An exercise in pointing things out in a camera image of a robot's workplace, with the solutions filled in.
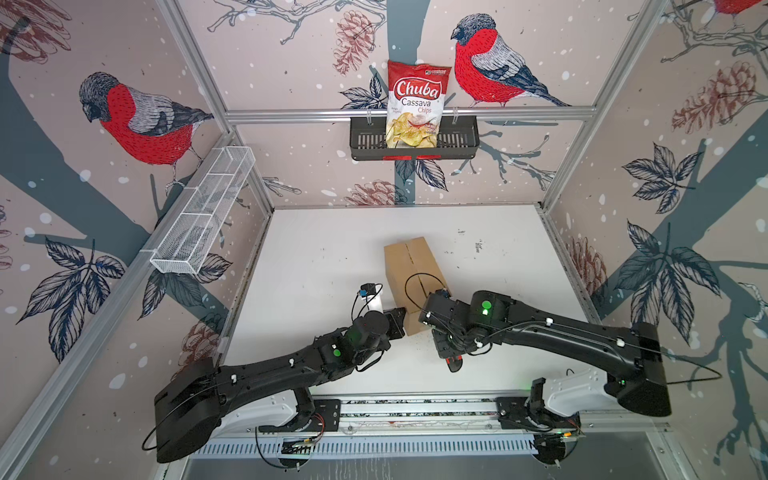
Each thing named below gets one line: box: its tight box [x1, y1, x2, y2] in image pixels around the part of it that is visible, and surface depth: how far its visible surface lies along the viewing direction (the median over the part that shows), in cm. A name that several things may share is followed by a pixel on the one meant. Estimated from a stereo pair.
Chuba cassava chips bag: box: [386, 60, 452, 149], surface depth 86 cm
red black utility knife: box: [446, 355, 463, 373], surface depth 68 cm
